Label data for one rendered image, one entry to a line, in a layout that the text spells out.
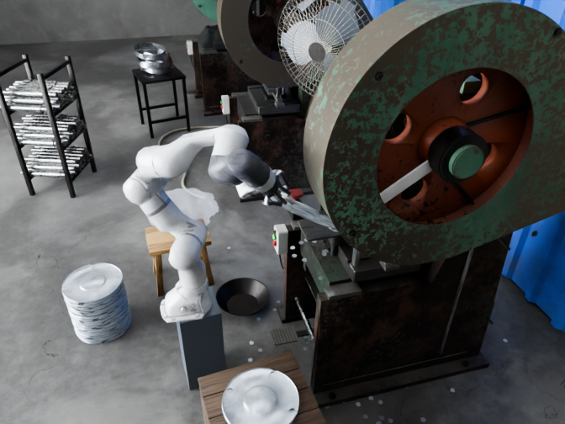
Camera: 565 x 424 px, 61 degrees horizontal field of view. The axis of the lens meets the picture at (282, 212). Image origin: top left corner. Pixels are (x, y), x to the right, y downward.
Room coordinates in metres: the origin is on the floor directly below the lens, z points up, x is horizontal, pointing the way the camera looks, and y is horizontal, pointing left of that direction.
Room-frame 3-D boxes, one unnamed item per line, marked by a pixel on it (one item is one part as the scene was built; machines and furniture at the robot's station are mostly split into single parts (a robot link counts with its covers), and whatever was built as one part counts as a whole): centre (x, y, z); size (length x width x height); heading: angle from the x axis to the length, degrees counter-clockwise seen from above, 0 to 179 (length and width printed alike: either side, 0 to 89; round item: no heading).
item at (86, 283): (1.80, 0.96, 0.30); 0.29 x 0.29 x 0.01
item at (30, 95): (3.28, 1.75, 0.47); 0.46 x 0.43 x 0.95; 86
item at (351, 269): (1.70, -0.37, 0.68); 0.45 x 0.30 x 0.06; 16
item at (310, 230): (1.65, -0.20, 0.72); 0.25 x 0.14 x 0.14; 106
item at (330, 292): (1.48, -0.58, 0.45); 0.92 x 0.12 x 0.90; 106
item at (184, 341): (1.51, 0.37, 0.23); 0.18 x 0.18 x 0.45; 21
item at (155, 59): (4.40, 1.18, 0.40); 0.45 x 0.40 x 0.79; 28
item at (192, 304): (1.49, 0.41, 0.52); 0.22 x 0.19 x 0.14; 111
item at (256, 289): (1.96, 0.22, 0.04); 0.30 x 0.30 x 0.07
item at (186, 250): (1.47, 0.38, 0.71); 0.18 x 0.11 x 0.25; 172
